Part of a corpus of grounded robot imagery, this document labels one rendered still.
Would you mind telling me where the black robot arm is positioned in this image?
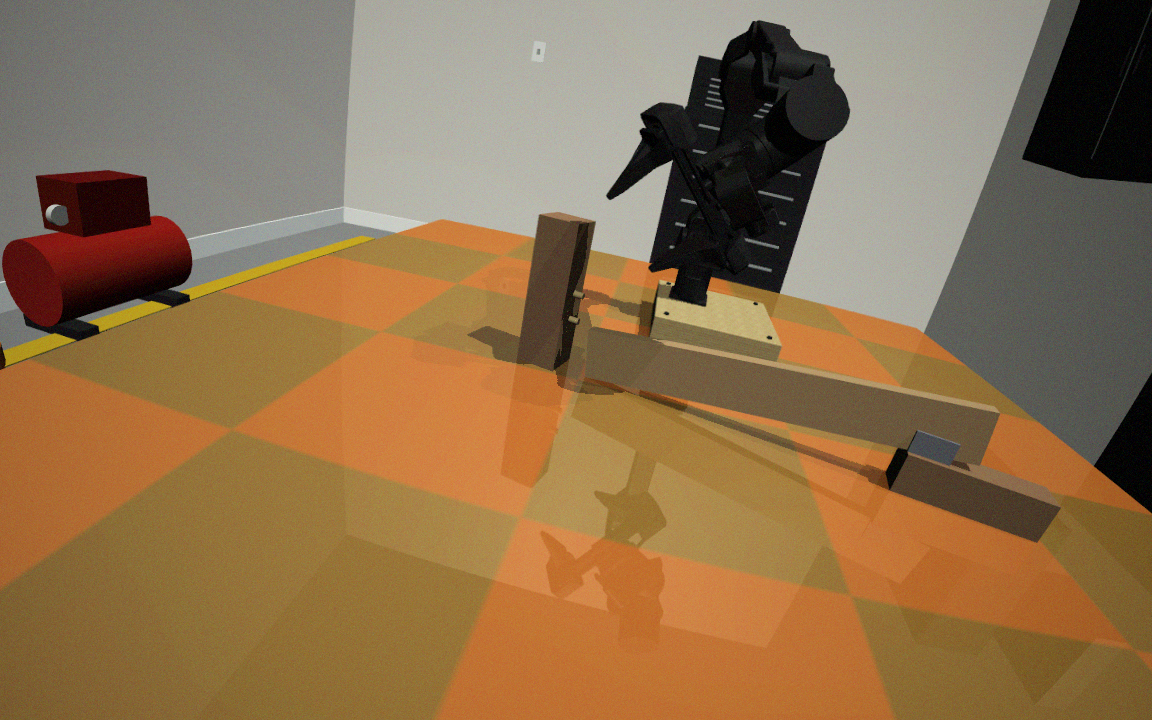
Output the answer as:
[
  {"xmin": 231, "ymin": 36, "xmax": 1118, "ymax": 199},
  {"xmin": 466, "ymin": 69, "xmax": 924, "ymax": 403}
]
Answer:
[{"xmin": 668, "ymin": 20, "xmax": 850, "ymax": 306}]

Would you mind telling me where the long brown wooden rail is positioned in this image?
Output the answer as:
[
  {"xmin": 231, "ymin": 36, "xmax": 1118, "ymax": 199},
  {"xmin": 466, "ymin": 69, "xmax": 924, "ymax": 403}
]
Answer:
[{"xmin": 585, "ymin": 327, "xmax": 1000, "ymax": 467}]

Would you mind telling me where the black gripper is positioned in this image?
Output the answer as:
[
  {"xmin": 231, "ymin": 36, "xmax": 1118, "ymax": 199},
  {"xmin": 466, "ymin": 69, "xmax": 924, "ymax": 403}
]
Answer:
[{"xmin": 606, "ymin": 103, "xmax": 774, "ymax": 275}]

